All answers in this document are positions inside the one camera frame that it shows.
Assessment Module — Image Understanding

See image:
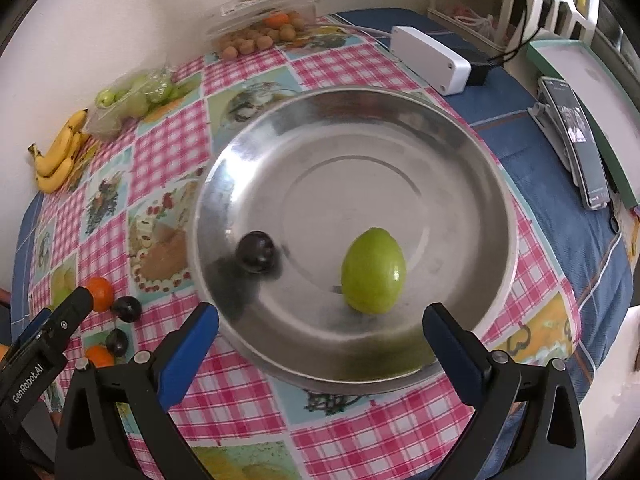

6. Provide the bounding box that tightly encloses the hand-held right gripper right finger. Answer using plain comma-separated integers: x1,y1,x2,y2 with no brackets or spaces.
421,302,587,480

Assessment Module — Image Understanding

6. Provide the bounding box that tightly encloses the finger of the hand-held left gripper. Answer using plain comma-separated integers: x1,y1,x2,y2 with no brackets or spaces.
10,287,96,357

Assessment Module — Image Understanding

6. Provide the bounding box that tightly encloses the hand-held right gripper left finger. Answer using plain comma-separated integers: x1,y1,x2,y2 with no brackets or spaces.
54,301,221,480

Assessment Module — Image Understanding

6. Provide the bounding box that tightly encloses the dark cherry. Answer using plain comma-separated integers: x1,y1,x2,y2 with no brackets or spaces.
236,230,277,274
111,296,142,322
106,328,131,358

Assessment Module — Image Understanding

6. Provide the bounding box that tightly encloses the green jujube fruit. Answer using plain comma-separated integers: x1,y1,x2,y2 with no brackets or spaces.
341,227,407,316

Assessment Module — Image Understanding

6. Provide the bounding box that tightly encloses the round steel tray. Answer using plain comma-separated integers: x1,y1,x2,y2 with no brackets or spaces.
187,87,519,395

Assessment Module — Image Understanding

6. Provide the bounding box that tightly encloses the clear bag of green fruits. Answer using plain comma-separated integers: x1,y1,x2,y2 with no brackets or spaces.
85,62,201,141

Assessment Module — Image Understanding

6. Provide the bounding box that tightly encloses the bunch of yellow bananas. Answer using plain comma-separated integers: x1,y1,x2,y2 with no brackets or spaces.
27,109,91,194

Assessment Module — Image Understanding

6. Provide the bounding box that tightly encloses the pink checked printed tablecloth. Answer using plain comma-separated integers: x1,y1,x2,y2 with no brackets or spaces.
27,12,583,480

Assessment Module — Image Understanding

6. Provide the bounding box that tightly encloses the grey phone holder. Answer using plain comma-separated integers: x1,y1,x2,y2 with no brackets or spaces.
527,102,586,186

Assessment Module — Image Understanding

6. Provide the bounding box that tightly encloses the black smartphone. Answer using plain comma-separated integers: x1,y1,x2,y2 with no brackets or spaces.
537,76,612,210

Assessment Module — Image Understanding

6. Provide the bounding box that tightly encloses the black power adapter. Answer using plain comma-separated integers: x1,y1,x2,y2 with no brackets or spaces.
452,46,493,87

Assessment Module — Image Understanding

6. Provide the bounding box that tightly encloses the white power box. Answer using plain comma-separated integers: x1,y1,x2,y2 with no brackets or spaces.
389,25,472,96

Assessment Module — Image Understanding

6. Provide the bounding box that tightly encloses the pile of brown longans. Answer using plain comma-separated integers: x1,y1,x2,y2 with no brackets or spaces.
217,10,307,61

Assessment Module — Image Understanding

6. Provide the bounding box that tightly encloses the green cardboard box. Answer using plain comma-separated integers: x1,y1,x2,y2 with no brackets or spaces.
525,39,640,211

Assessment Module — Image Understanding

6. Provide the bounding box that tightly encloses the white plastic bag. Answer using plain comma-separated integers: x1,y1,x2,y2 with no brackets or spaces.
447,5,501,41

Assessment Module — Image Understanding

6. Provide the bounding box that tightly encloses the clear plastic box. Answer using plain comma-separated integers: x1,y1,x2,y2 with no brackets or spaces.
205,0,321,46

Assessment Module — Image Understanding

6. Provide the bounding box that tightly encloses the black cable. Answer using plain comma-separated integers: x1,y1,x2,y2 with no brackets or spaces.
487,0,543,68

